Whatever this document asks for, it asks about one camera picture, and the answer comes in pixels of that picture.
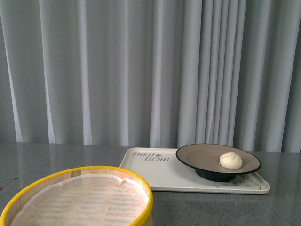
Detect grey pleated curtain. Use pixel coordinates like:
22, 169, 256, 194
0, 0, 301, 153

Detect white steamer liner cloth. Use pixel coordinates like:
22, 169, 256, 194
11, 174, 152, 226

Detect cream bear serving tray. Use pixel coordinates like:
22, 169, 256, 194
120, 147, 270, 194

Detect beige plate black rim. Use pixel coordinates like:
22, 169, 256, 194
175, 144, 261, 182

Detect yellow rimmed bamboo steamer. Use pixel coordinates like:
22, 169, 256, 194
0, 166, 153, 226

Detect white steamed bun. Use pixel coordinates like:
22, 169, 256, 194
219, 152, 243, 170

